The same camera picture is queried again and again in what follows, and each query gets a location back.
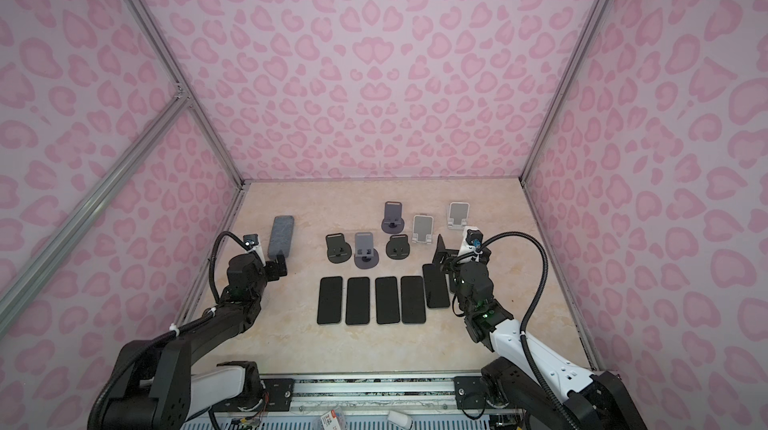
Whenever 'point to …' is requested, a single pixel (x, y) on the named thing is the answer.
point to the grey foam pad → (281, 236)
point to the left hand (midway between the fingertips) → (266, 249)
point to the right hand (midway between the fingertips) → (456, 235)
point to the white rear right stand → (458, 215)
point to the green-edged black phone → (436, 287)
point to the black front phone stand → (398, 247)
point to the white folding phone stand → (422, 229)
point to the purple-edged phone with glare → (357, 301)
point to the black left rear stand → (338, 251)
